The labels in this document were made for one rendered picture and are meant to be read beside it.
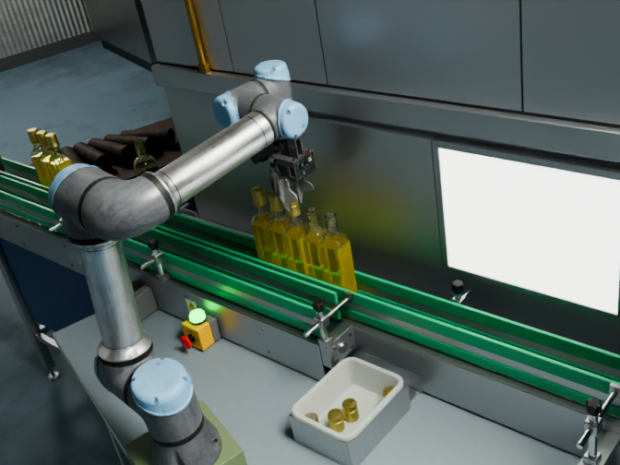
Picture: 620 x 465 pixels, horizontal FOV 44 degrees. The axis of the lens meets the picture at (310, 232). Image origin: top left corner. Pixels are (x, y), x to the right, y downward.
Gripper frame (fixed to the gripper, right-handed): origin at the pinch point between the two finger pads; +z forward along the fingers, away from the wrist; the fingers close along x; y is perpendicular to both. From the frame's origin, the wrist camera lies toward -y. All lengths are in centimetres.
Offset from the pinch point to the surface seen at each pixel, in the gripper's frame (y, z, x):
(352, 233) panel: 7.2, 14.3, 12.2
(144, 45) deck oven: -437, 89, 268
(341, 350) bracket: 19.7, 30.2, -11.5
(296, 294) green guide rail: 1.4, 23.8, -5.9
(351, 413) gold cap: 31, 36, -23
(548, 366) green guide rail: 68, 20, -3
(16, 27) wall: -622, 80, 253
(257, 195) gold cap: -10.5, 0.0, -1.1
